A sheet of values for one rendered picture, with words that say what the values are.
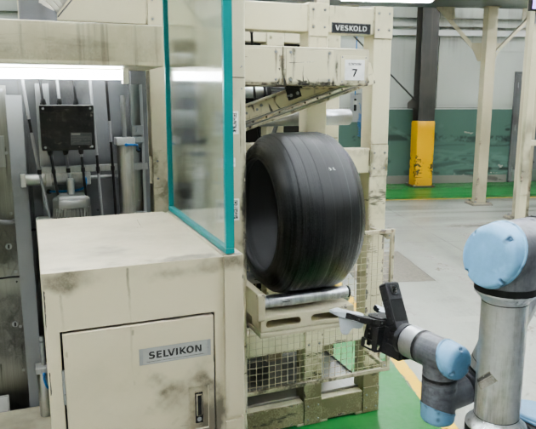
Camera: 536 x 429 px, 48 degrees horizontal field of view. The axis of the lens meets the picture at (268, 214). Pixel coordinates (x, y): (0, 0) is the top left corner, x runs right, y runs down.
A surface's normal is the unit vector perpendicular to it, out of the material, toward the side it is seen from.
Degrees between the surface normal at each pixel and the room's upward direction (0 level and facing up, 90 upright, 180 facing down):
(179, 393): 90
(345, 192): 68
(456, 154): 90
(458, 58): 90
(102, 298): 90
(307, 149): 33
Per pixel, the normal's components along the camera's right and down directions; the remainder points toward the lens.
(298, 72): 0.36, 0.18
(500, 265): -0.86, -0.04
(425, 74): 0.12, 0.18
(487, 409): -0.67, 0.14
